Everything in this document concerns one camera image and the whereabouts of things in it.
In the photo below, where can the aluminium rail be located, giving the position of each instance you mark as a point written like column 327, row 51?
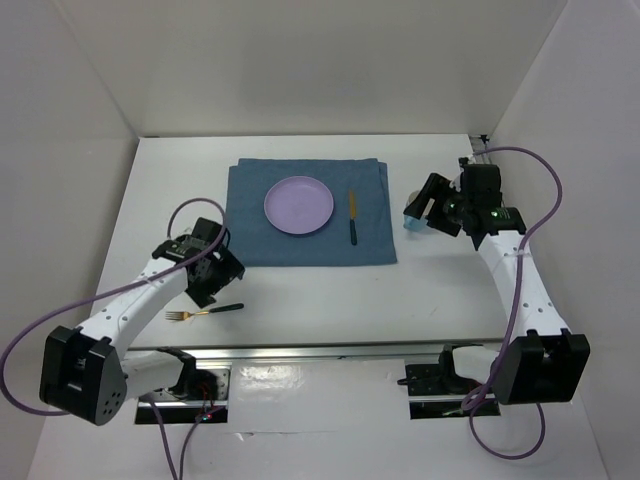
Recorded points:
column 480, row 143
column 335, row 351

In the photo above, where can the gold knife green handle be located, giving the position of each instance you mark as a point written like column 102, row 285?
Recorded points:
column 352, row 213

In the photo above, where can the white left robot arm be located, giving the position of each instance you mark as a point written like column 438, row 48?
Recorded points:
column 87, row 370

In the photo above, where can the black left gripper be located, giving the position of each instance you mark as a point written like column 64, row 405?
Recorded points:
column 228, row 268

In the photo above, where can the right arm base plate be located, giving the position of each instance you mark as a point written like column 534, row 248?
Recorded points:
column 434, row 392

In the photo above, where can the aluminium right side rail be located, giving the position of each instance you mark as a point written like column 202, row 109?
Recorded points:
column 480, row 143

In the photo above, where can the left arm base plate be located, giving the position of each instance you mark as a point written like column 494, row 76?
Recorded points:
column 205, row 399

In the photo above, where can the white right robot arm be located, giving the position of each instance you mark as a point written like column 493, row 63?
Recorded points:
column 540, row 359

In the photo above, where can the light blue cup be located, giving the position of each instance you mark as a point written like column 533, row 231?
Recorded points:
column 415, row 224

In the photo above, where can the aluminium front rail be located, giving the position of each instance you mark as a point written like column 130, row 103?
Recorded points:
column 335, row 351

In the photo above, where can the lilac plastic plate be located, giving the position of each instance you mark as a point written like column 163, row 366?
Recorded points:
column 298, row 205

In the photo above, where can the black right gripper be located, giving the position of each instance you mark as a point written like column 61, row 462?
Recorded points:
column 434, row 187

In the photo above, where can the gold fork green handle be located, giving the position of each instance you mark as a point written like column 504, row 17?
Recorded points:
column 180, row 316

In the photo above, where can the blue cloth placemat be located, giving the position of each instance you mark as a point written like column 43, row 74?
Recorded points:
column 256, row 243

